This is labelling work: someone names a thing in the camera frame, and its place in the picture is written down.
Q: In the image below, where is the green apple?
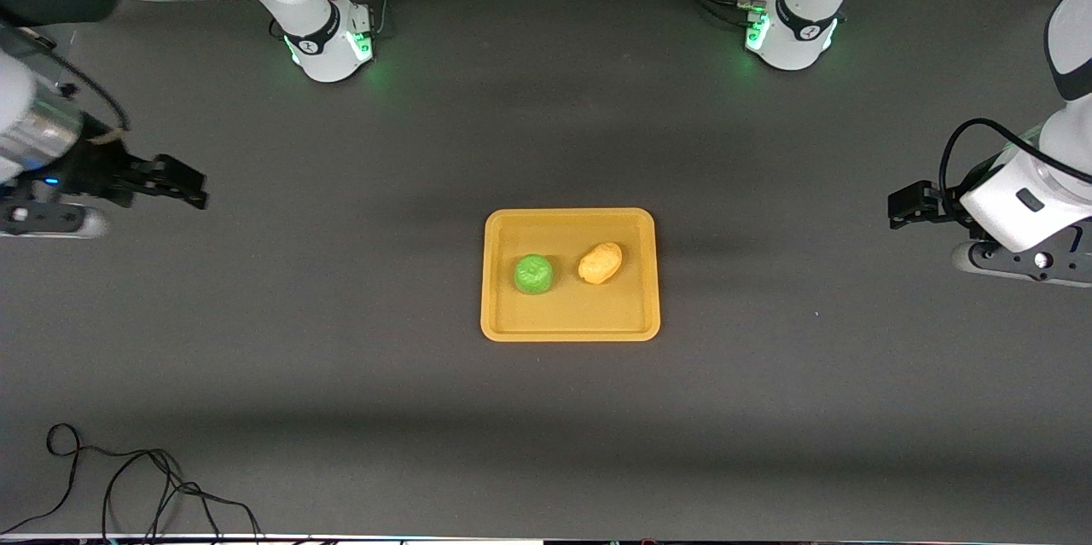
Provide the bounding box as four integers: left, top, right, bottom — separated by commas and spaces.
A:
513, 252, 555, 297

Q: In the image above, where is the thin black loose cable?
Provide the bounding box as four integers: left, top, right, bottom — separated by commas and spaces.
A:
0, 423, 262, 542

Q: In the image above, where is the yellow plastic tray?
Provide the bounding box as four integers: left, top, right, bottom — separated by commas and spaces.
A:
480, 207, 662, 343

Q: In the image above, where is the yellow potato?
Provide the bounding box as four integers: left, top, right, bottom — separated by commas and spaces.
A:
577, 241, 624, 287

